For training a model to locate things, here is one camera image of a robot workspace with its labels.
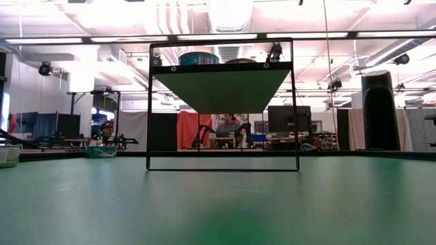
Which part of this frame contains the white sheet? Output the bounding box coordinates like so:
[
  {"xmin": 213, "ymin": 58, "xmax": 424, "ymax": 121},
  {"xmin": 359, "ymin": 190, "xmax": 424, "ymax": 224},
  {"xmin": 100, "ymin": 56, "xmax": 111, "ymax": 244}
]
[{"xmin": 117, "ymin": 110, "xmax": 149, "ymax": 152}]

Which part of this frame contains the blue curtain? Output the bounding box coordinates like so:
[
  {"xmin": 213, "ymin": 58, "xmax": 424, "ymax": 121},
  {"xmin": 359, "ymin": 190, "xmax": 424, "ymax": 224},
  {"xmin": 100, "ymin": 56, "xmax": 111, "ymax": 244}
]
[{"xmin": 33, "ymin": 114, "xmax": 57, "ymax": 139}]

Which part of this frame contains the black aluminium rig frame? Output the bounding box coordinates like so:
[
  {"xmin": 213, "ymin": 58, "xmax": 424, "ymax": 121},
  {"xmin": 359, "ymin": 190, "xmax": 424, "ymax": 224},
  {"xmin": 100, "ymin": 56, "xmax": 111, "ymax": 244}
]
[{"xmin": 18, "ymin": 150, "xmax": 436, "ymax": 163}]

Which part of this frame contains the patterned banner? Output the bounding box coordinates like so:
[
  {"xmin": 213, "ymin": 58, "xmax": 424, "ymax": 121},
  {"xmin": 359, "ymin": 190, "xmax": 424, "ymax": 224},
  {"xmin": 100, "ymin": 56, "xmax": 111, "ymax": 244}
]
[{"xmin": 211, "ymin": 114, "xmax": 249, "ymax": 137}]

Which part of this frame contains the green-white-label can silver lid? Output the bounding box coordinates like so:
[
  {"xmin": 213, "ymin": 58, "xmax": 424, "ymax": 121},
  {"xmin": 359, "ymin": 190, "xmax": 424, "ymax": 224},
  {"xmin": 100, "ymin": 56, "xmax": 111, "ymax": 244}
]
[{"xmin": 0, "ymin": 145, "xmax": 20, "ymax": 169}]

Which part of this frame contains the wooden shelf black frame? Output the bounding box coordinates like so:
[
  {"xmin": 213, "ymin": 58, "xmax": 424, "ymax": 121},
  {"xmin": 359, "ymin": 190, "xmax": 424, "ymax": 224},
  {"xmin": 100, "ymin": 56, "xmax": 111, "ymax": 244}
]
[{"xmin": 146, "ymin": 37, "xmax": 300, "ymax": 172}]

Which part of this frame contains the teal-label can silver lid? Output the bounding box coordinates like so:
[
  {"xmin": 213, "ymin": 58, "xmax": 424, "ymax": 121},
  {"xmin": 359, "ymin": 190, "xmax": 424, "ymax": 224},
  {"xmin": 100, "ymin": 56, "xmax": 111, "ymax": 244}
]
[
  {"xmin": 178, "ymin": 51, "xmax": 220, "ymax": 66},
  {"xmin": 85, "ymin": 145, "xmax": 118, "ymax": 159}
]

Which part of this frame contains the person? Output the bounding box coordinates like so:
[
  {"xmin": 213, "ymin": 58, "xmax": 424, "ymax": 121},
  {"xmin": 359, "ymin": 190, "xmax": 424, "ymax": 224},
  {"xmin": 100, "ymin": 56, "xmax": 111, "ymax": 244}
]
[
  {"xmin": 216, "ymin": 114, "xmax": 245, "ymax": 150},
  {"xmin": 98, "ymin": 120, "xmax": 115, "ymax": 139}
]

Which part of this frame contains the grey patterned partition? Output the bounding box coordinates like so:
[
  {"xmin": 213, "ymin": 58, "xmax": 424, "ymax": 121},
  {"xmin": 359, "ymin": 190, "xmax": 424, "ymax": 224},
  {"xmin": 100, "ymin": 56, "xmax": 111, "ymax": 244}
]
[{"xmin": 404, "ymin": 108, "xmax": 436, "ymax": 152}]

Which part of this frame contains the wooden stand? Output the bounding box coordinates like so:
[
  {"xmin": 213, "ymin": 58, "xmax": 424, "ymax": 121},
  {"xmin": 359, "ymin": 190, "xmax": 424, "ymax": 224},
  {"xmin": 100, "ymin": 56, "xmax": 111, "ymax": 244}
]
[{"xmin": 207, "ymin": 136, "xmax": 236, "ymax": 150}]

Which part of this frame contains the red cloth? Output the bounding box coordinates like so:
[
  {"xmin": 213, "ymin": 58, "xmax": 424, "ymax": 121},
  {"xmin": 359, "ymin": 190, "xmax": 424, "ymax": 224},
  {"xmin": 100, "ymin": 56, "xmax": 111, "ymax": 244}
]
[{"xmin": 176, "ymin": 110, "xmax": 213, "ymax": 150}]

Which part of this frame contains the black partition panel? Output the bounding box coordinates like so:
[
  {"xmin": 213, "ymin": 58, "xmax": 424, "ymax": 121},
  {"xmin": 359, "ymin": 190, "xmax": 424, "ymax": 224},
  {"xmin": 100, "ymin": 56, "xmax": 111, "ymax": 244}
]
[{"xmin": 151, "ymin": 112, "xmax": 178, "ymax": 152}]

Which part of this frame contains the black cabinet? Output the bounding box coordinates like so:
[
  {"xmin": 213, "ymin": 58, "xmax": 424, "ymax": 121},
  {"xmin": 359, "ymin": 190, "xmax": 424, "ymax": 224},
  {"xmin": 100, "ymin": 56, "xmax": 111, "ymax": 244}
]
[{"xmin": 337, "ymin": 108, "xmax": 351, "ymax": 150}]

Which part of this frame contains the beige curtain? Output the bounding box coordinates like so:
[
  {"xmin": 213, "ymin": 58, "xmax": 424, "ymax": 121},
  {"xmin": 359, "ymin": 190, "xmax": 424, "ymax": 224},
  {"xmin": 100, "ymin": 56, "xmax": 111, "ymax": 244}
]
[{"xmin": 347, "ymin": 108, "xmax": 364, "ymax": 151}]

